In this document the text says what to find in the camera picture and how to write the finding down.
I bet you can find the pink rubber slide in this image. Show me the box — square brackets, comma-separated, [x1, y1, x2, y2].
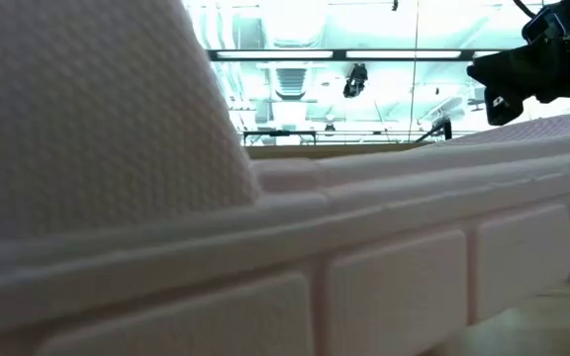
[0, 0, 570, 356]

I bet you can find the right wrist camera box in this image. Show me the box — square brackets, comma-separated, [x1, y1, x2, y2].
[521, 5, 567, 45]

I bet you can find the black looping right arm cable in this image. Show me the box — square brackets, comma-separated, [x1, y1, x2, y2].
[512, 0, 537, 20]

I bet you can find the black hanging camera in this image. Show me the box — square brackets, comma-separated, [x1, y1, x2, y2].
[342, 62, 369, 99]

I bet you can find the wooden shelf with black frame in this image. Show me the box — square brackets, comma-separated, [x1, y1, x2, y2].
[241, 117, 454, 160]

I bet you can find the silver ribbed air duct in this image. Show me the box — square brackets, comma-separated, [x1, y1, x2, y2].
[273, 66, 310, 102]

